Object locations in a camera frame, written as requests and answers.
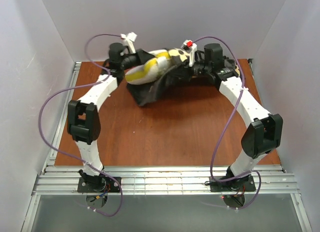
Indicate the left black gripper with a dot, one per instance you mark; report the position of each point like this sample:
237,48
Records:
139,57

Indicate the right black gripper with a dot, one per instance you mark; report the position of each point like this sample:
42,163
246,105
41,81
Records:
184,68

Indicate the white pillow with yellow edge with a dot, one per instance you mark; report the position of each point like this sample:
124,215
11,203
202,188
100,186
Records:
155,67

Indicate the black floral plush pillowcase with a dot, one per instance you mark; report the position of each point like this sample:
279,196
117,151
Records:
160,86

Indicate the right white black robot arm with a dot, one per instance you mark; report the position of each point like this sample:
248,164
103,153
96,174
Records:
263,129

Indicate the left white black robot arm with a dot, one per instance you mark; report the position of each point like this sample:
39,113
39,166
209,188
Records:
83,122

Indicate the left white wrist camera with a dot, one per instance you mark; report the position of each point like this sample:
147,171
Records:
128,42

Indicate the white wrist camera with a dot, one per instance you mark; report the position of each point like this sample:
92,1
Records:
128,42
190,47

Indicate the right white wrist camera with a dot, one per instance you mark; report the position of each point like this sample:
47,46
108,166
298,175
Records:
190,47

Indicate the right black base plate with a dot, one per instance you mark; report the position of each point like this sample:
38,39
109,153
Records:
246,183

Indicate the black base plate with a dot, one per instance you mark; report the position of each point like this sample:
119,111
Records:
103,185
246,183

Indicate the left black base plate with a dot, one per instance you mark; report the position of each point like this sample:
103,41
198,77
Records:
103,185

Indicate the aluminium rail frame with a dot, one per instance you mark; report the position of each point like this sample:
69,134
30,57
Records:
163,163

